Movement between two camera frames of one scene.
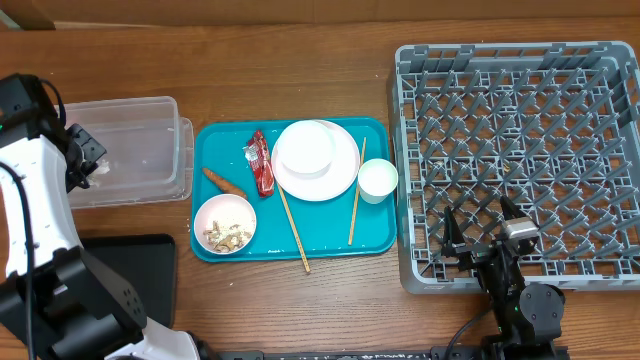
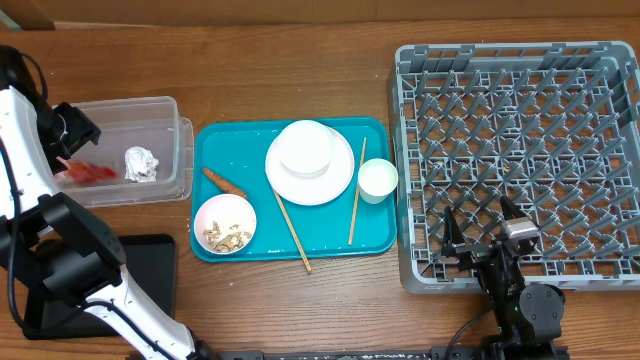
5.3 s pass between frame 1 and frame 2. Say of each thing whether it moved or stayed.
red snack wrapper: moved
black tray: stayed
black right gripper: stayed
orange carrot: stayed
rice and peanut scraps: stayed
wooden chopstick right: stayed
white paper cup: stayed
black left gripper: moved
